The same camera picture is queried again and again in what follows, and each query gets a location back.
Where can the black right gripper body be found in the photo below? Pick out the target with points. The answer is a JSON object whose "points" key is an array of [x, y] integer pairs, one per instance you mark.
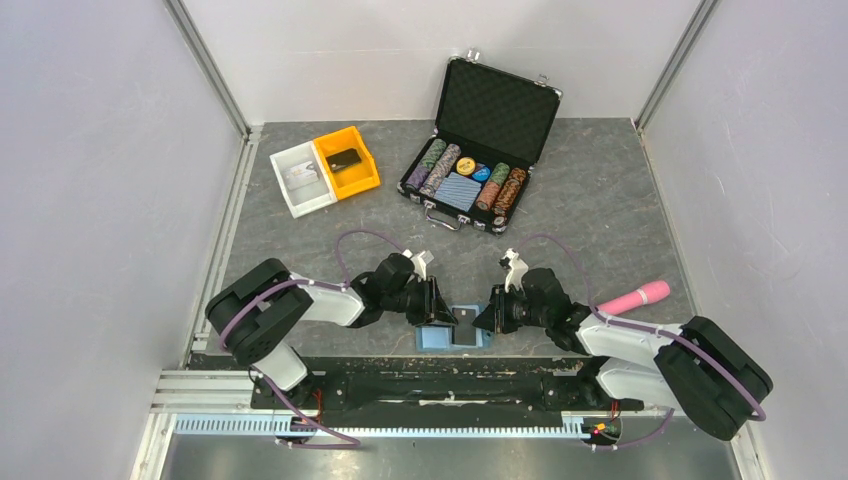
{"points": [[511, 309]]}

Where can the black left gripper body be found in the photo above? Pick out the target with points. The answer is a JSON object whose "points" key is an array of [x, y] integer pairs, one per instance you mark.
{"points": [[419, 301]]}

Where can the blue card holder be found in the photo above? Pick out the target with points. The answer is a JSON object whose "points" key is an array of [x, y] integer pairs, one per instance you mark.
{"points": [[438, 339]]}

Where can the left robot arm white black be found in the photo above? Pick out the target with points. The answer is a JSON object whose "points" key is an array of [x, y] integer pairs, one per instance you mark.
{"points": [[253, 316]]}

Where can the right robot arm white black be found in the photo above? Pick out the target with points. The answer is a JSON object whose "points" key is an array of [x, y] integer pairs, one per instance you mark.
{"points": [[695, 367]]}

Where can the blue playing card deck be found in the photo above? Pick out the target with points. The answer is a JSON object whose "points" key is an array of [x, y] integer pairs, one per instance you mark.
{"points": [[458, 191]]}

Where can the black card in yellow bin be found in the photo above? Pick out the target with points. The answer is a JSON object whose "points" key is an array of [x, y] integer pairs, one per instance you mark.
{"points": [[343, 160]]}

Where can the silver card in white bin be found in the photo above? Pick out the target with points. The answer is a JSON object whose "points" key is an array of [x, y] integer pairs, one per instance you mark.
{"points": [[301, 175]]}

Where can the red poker chip stack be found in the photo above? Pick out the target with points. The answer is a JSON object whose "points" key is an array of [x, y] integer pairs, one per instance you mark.
{"points": [[488, 195]]}

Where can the brown orange chip stack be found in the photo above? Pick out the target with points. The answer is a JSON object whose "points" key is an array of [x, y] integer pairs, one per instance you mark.
{"points": [[509, 191]]}

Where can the purple poker chip stack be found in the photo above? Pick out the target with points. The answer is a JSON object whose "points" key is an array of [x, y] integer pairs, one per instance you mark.
{"points": [[417, 177]]}

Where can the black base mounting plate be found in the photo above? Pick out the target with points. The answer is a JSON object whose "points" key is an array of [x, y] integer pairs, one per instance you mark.
{"points": [[452, 391]]}

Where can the pink grey chip stack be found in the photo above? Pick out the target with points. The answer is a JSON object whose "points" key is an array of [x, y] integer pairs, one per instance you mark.
{"points": [[440, 170]]}

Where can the blue round chip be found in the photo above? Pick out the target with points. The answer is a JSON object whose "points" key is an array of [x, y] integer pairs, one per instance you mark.
{"points": [[481, 173]]}

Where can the green red chip stack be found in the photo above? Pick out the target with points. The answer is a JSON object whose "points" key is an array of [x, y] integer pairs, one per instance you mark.
{"points": [[499, 173]]}

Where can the yellow dealer button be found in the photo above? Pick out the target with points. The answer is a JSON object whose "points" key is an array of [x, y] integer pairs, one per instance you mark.
{"points": [[466, 166]]}

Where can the pink cylindrical tube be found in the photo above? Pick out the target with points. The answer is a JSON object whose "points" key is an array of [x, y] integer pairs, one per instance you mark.
{"points": [[646, 294]]}

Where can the yellow plastic bin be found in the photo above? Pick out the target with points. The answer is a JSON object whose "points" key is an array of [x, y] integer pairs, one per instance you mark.
{"points": [[354, 180]]}

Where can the green poker chip stack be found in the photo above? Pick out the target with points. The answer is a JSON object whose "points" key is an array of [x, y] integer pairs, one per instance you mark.
{"points": [[433, 154]]}

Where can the white plastic bin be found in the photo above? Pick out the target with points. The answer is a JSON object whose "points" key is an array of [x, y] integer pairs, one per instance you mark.
{"points": [[308, 199]]}

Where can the black poker chip case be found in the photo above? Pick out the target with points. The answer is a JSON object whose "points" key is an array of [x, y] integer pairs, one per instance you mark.
{"points": [[494, 116]]}

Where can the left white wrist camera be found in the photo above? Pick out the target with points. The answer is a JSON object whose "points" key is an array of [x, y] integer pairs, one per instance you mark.
{"points": [[420, 262]]}

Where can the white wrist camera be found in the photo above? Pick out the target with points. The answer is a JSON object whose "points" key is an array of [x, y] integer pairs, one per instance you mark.
{"points": [[515, 268], [420, 262]]}

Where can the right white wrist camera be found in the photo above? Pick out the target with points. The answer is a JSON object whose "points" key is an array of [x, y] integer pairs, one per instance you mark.
{"points": [[515, 268]]}

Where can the white slotted cable duct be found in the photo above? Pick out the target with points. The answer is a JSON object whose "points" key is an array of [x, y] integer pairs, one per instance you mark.
{"points": [[280, 425]]}

